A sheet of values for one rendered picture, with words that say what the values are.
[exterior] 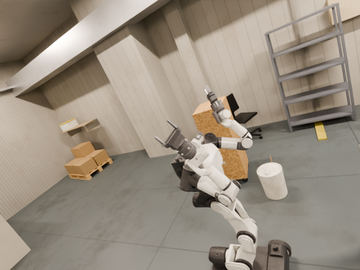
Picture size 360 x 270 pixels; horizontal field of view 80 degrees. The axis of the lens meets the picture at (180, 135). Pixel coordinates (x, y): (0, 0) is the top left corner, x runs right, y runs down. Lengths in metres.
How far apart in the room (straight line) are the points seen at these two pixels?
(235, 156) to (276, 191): 0.69
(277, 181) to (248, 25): 2.99
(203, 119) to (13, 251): 4.06
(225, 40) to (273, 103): 1.62
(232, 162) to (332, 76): 2.57
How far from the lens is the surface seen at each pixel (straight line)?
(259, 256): 2.31
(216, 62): 4.86
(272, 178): 2.79
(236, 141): 1.66
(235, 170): 3.26
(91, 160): 6.85
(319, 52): 4.71
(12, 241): 5.14
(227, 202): 1.20
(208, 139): 1.64
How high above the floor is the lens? 1.98
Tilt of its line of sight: 18 degrees down
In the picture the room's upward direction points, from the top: 24 degrees counter-clockwise
